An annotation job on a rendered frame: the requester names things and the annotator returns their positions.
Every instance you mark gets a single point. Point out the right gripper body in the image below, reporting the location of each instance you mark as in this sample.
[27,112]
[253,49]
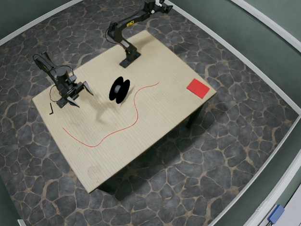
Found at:
[74,89]

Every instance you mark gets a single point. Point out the black disc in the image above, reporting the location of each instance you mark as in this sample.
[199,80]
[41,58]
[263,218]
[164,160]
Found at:
[119,89]

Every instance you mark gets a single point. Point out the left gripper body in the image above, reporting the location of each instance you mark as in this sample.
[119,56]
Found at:
[159,7]

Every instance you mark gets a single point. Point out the red flat rectangular pad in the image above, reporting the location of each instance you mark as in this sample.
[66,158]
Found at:
[198,88]

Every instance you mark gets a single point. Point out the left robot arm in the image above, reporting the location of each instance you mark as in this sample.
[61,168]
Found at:
[115,31]

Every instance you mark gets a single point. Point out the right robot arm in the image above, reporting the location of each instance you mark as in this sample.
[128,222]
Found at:
[57,75]

